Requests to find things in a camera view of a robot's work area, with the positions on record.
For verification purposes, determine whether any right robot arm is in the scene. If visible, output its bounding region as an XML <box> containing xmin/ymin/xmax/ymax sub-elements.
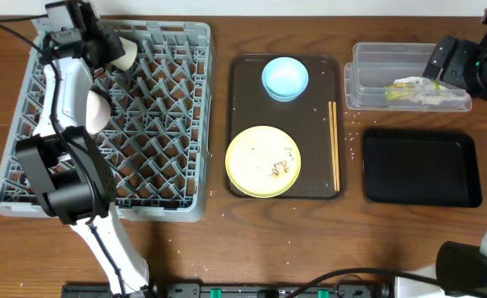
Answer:
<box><xmin>393</xmin><ymin>9</ymin><xmax>487</xmax><ymax>298</ymax></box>

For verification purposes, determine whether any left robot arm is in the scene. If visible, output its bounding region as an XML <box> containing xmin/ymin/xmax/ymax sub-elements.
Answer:
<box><xmin>15</xmin><ymin>1</ymin><xmax>152</xmax><ymax>297</ymax></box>

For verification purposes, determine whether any light blue saucer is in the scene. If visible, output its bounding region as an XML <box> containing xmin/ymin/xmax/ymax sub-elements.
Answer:
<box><xmin>261</xmin><ymin>57</ymin><xmax>309</xmax><ymax>102</ymax></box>

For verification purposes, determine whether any grey plastic dishwasher rack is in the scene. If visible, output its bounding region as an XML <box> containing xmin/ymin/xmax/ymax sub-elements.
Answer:
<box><xmin>0</xmin><ymin>17</ymin><xmax>215</xmax><ymax>224</ymax></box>

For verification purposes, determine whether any white paper napkin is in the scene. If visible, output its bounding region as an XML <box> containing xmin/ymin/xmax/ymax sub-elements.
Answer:
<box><xmin>385</xmin><ymin>76</ymin><xmax>470</xmax><ymax>105</ymax></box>

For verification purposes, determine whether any black plastic tray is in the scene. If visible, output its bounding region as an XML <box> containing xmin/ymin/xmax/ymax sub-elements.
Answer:
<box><xmin>363</xmin><ymin>128</ymin><xmax>483</xmax><ymax>208</ymax></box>

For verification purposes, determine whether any dark brown serving tray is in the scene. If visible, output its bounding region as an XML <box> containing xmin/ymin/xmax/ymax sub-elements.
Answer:
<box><xmin>227</xmin><ymin>54</ymin><xmax>347</xmax><ymax>199</ymax></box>

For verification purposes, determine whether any left wooden chopstick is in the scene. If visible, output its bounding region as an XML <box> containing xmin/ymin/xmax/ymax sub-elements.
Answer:
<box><xmin>328</xmin><ymin>101</ymin><xmax>338</xmax><ymax>192</ymax></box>

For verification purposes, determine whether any green yellow snack wrapper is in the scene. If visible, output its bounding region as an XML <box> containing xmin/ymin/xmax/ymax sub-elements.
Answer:
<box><xmin>385</xmin><ymin>79</ymin><xmax>441</xmax><ymax>103</ymax></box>

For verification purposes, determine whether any pink bowl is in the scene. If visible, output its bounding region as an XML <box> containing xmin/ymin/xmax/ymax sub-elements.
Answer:
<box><xmin>85</xmin><ymin>90</ymin><xmax>111</xmax><ymax>136</ymax></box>

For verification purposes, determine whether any wooden chopstick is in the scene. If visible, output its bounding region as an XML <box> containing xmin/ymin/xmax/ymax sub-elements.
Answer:
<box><xmin>332</xmin><ymin>102</ymin><xmax>340</xmax><ymax>192</ymax></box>
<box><xmin>328</xmin><ymin>101</ymin><xmax>338</xmax><ymax>192</ymax></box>

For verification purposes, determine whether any yellow plate with leftovers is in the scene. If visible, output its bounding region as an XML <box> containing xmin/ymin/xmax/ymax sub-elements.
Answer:
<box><xmin>224</xmin><ymin>126</ymin><xmax>301</xmax><ymax>198</ymax></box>

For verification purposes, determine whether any right wooden chopstick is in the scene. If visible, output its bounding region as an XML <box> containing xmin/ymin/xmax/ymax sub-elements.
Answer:
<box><xmin>332</xmin><ymin>102</ymin><xmax>340</xmax><ymax>192</ymax></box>

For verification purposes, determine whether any white cup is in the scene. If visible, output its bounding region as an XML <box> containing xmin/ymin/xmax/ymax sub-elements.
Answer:
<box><xmin>110</xmin><ymin>37</ymin><xmax>137</xmax><ymax>71</ymax></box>

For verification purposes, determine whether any clear plastic waste bin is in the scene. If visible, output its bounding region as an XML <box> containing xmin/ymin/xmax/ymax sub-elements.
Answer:
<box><xmin>345</xmin><ymin>42</ymin><xmax>472</xmax><ymax>113</ymax></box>

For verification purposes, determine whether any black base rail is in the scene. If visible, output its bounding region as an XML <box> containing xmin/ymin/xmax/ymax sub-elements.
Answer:
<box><xmin>60</xmin><ymin>283</ymin><xmax>394</xmax><ymax>298</ymax></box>

